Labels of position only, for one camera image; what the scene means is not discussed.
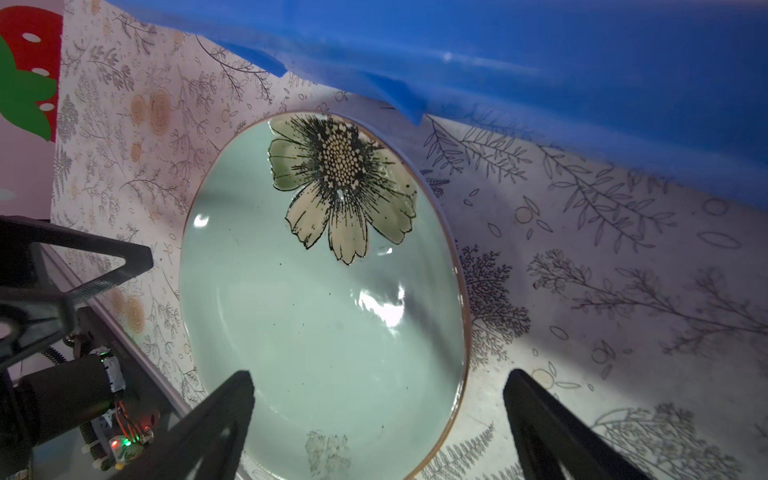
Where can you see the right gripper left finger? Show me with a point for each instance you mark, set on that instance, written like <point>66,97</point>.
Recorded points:
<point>207,443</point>

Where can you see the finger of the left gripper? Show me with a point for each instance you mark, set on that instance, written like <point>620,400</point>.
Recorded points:
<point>47,271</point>

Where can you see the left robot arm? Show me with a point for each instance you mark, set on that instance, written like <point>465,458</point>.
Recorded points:
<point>47,404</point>

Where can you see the blue plastic bin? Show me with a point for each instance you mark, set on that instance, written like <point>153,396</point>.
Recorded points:
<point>677,88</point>

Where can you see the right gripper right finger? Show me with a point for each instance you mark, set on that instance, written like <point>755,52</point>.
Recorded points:
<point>552,442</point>

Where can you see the green flower pattern plate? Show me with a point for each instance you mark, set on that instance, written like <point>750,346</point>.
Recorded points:
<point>315,258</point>

